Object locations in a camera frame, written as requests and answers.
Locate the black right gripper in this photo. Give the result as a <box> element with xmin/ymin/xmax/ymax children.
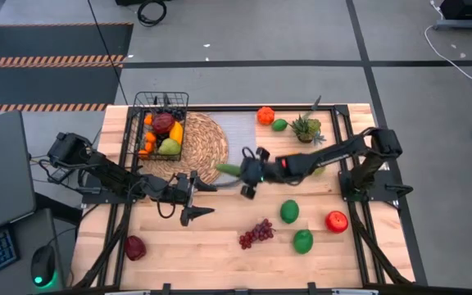
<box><xmin>238</xmin><ymin>146</ymin><xmax>280</xmax><ymax>201</ymax></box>

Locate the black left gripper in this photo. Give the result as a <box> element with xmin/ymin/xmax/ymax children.
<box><xmin>164</xmin><ymin>170</ymin><xmax>219</xmax><ymax>228</ymax></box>

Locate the green cucumber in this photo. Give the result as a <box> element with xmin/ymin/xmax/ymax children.
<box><xmin>215</xmin><ymin>163</ymin><xmax>243</xmax><ymax>178</ymax></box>

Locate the round green fruit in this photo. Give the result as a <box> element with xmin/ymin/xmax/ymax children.
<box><xmin>279</xmin><ymin>199</ymin><xmax>301</xmax><ymax>225</ymax></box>
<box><xmin>293</xmin><ymin>229</ymin><xmax>315</xmax><ymax>255</ymax></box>

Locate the red grape bunch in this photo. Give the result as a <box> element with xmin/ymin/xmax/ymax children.
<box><xmin>238</xmin><ymin>219</ymin><xmax>276</xmax><ymax>250</ymax></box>

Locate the yellow orange fruit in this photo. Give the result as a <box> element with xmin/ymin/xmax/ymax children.
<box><xmin>169</xmin><ymin>120</ymin><xmax>184</xmax><ymax>145</ymax></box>

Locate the dark red apple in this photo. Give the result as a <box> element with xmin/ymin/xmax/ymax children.
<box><xmin>124</xmin><ymin>235</ymin><xmax>148</xmax><ymax>262</ymax></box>
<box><xmin>152</xmin><ymin>112</ymin><xmax>176</xmax><ymax>135</ymax></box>

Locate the bright red apple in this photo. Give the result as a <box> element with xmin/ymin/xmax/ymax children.
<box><xmin>324</xmin><ymin>210</ymin><xmax>350</xmax><ymax>234</ymax></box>

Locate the grey rectangular placemat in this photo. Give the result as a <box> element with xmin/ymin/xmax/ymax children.
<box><xmin>206</xmin><ymin>112</ymin><xmax>258</xmax><ymax>185</ymax></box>

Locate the round woven placemat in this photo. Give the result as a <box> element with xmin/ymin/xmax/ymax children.
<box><xmin>139</xmin><ymin>111</ymin><xmax>229</xmax><ymax>186</ymax></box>

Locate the potted succulent plant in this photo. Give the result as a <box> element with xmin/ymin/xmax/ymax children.
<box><xmin>288</xmin><ymin>95</ymin><xmax>327</xmax><ymax>147</ymax></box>

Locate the black power adapter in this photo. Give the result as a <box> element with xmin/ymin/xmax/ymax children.
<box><xmin>50</xmin><ymin>166</ymin><xmax>68</xmax><ymax>184</ymax></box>

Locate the black computer mouse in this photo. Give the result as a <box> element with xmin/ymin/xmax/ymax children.
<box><xmin>29</xmin><ymin>244</ymin><xmax>57</xmax><ymax>288</ymax></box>

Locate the grey desk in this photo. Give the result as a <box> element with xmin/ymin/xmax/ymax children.
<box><xmin>0</xmin><ymin>206</ymin><xmax>77</xmax><ymax>295</ymax></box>

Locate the dark grey monitor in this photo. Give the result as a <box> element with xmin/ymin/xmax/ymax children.
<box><xmin>0</xmin><ymin>109</ymin><xmax>37</xmax><ymax>238</ymax></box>

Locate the black hazard-striped floor mat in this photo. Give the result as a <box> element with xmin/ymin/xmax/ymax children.
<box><xmin>0</xmin><ymin>22</ymin><xmax>134</xmax><ymax>112</ymax></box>

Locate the grey metal stand leg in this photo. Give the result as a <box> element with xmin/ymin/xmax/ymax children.
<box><xmin>432</xmin><ymin>0</ymin><xmax>472</xmax><ymax>32</ymax></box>

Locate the black cabinet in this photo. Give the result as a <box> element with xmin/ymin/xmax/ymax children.
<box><xmin>440</xmin><ymin>0</ymin><xmax>472</xmax><ymax>20</ymax></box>

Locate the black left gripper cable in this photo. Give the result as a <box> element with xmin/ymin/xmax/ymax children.
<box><xmin>157</xmin><ymin>198</ymin><xmax>179</xmax><ymax>220</ymax></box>

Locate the black aluminium rig frame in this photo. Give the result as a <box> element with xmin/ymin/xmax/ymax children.
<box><xmin>71</xmin><ymin>102</ymin><xmax>417</xmax><ymax>295</ymax></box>

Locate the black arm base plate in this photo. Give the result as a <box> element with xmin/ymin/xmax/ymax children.
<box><xmin>74</xmin><ymin>171</ymin><xmax>141</xmax><ymax>205</ymax></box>
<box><xmin>338</xmin><ymin>170</ymin><xmax>414</xmax><ymax>202</ymax></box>

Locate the black wire basket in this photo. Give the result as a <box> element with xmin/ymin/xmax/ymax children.
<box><xmin>132</xmin><ymin>91</ymin><xmax>190</xmax><ymax>163</ymax></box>

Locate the thin black floor cable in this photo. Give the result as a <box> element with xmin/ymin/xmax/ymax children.
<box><xmin>86</xmin><ymin>0</ymin><xmax>123</xmax><ymax>98</ymax></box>

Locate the coiled black cable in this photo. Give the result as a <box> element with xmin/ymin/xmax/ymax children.
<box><xmin>136</xmin><ymin>0</ymin><xmax>168</xmax><ymax>28</ymax></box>

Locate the white floor cable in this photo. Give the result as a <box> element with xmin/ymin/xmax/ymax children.
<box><xmin>423</xmin><ymin>0</ymin><xmax>472</xmax><ymax>82</ymax></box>

